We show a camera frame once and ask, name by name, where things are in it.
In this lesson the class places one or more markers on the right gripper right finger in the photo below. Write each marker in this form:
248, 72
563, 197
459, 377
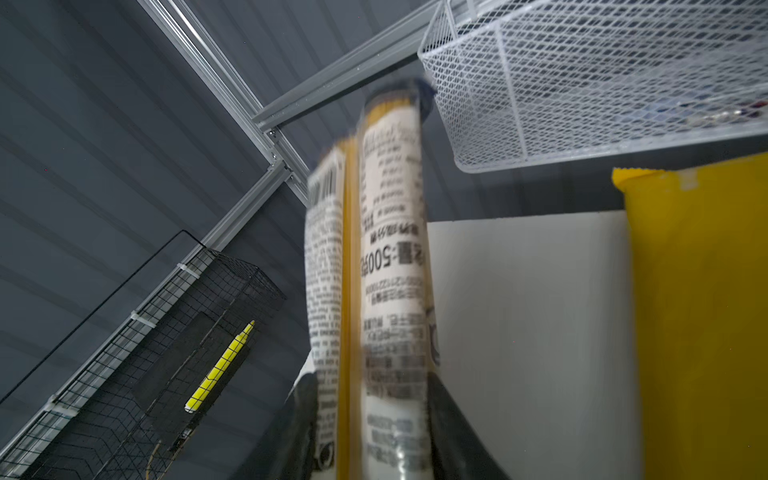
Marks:
457, 451

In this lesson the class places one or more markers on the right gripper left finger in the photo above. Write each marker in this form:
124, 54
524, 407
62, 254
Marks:
286, 449

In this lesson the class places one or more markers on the dark blue clear spaghetti bag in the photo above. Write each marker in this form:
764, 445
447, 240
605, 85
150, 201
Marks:
369, 293

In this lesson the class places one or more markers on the yellow Pastatime bag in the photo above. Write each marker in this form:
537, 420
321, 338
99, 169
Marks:
699, 261

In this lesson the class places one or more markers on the white two-tier shelf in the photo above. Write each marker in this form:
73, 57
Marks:
536, 333

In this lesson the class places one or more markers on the yellow marker pen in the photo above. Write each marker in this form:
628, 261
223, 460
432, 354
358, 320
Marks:
212, 378

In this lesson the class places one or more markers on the items in white basket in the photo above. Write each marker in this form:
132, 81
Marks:
706, 114

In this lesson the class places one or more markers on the black wire basket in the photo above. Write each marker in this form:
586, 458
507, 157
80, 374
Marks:
121, 416

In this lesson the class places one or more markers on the white wire mesh basket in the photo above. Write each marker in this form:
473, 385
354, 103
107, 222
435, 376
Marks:
523, 83

